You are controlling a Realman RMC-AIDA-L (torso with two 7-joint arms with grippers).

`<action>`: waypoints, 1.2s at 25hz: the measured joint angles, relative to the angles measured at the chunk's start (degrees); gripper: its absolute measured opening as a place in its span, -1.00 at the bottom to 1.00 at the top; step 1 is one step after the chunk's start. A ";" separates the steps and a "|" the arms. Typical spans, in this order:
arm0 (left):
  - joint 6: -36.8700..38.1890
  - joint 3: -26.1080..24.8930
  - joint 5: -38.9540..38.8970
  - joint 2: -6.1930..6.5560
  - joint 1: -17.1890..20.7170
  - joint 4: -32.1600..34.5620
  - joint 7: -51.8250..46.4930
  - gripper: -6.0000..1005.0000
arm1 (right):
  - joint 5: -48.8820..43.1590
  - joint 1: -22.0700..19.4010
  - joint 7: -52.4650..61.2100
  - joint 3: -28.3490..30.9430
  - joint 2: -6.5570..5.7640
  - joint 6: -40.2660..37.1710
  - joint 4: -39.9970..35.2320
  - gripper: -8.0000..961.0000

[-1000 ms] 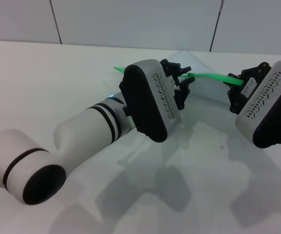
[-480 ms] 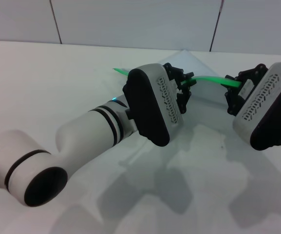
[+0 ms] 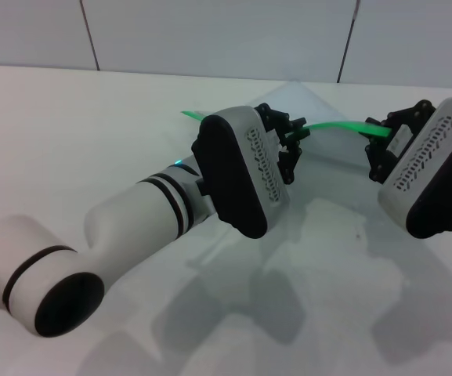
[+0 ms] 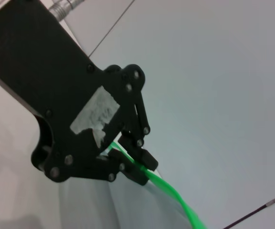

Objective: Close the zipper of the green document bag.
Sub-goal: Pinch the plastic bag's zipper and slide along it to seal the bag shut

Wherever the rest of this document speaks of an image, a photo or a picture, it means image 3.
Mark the clear green-zipper document bag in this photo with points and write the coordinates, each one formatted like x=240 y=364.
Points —
x=339 y=126

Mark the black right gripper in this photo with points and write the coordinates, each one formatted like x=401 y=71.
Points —
x=402 y=141

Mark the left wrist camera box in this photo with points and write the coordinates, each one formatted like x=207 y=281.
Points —
x=233 y=176

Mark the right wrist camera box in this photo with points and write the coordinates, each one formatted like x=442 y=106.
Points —
x=429 y=172

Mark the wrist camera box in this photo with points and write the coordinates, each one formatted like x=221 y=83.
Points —
x=233 y=176
x=429 y=172

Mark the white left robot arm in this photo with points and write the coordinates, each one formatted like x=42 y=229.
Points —
x=131 y=223

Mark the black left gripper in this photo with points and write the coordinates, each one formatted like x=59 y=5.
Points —
x=277 y=140

